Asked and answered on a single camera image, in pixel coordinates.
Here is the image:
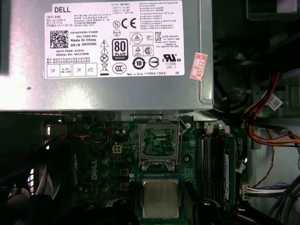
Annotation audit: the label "thick black cable bundle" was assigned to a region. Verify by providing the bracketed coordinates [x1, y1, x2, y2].
[268, 178, 300, 225]

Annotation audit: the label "black RAM slot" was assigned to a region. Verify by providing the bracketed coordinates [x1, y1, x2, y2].
[199, 121, 213, 204]
[213, 121, 225, 204]

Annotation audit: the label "metal socket cover frame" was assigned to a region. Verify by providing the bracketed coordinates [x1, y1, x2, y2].
[137, 116, 181, 170]

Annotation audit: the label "green motherboard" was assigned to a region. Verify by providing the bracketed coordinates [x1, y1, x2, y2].
[42, 114, 248, 225]

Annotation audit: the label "black open PC case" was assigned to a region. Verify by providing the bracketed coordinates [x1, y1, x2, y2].
[0, 0, 300, 225]

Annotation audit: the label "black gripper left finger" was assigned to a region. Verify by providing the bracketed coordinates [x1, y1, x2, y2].
[35, 195, 141, 225]

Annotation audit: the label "black power supply cables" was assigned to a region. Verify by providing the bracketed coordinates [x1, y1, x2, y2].
[213, 50, 253, 118]

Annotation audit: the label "CPU with silver top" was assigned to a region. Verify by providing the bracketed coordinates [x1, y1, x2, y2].
[138, 174, 185, 219]

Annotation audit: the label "orange red yellow wire bundle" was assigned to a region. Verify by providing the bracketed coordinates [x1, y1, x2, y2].
[243, 71, 300, 150]

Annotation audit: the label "green RAM stick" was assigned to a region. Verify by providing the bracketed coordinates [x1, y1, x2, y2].
[224, 131, 236, 204]

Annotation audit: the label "metal wire locking lever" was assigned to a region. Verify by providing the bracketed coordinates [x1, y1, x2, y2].
[173, 115, 191, 166]

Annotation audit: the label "white connector with thin wires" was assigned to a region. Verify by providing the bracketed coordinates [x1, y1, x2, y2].
[242, 182, 291, 201]

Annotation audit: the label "grey power supply white label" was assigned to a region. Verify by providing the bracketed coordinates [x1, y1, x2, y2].
[0, 0, 215, 116]

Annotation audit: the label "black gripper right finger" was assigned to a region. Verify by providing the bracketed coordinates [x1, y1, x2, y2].
[184, 198, 289, 225]

